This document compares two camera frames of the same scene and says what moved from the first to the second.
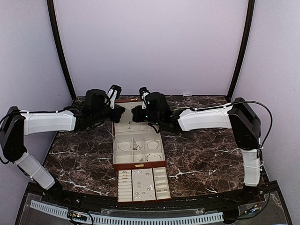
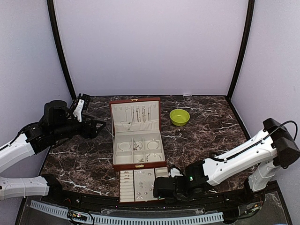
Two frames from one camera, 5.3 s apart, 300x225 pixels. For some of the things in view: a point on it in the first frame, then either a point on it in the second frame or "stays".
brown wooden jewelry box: (136, 145) stays
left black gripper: (118, 110) to (86, 133)
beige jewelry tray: (143, 184) stays
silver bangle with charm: (154, 155) stays
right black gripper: (137, 117) to (168, 200)
